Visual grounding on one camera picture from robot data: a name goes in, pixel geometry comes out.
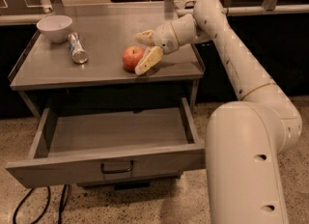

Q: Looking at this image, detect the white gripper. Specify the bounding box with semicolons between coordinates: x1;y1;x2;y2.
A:
132;22;180;75

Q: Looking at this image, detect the red apple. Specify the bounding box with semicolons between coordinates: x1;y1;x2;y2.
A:
122;45;144;71

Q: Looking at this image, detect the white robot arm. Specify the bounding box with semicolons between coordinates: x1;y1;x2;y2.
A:
134;0;302;224

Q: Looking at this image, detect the silver redbull can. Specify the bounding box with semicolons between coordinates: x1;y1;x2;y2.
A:
68;32;89;64

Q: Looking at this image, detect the grey drawer cabinet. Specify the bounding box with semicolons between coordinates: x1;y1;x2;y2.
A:
7;2;206;191

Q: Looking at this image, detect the open grey top drawer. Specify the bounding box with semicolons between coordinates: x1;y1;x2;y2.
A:
6;98;205;188

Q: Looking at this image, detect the white ceramic bowl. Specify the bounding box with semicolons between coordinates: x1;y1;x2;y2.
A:
37;15;72;42

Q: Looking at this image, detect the black drawer handle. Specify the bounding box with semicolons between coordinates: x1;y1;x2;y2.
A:
100;160;134;175

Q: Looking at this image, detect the black straight cable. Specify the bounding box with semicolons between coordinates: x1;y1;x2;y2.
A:
57;183;72;224

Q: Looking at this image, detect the black cable loop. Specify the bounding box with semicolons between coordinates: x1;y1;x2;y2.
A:
12;185;52;224

